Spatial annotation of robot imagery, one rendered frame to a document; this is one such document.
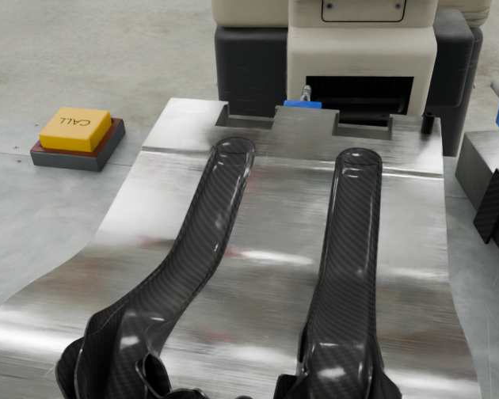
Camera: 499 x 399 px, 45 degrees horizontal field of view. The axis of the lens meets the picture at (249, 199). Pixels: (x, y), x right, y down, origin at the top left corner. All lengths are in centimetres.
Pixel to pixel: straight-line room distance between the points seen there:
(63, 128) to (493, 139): 45
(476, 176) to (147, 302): 36
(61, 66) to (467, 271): 242
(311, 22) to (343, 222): 53
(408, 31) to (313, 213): 54
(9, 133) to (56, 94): 181
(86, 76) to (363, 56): 189
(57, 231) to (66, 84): 206
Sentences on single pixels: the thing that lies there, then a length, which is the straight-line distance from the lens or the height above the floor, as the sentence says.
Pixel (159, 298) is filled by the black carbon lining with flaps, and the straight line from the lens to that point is 38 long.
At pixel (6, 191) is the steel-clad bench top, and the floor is 80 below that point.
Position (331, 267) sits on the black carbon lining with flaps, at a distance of 43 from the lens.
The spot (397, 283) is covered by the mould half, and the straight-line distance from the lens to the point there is 42.
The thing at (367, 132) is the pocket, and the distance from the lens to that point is 59.
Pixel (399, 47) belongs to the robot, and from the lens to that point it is 94.
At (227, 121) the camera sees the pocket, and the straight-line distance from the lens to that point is 60.
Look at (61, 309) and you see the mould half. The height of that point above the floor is 93.
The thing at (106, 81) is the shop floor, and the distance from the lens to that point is 262.
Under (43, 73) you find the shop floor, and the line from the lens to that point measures 278.
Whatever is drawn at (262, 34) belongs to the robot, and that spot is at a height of 68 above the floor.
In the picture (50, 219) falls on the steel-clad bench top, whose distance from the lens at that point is 63.
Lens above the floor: 119
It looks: 39 degrees down
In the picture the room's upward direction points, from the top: 2 degrees counter-clockwise
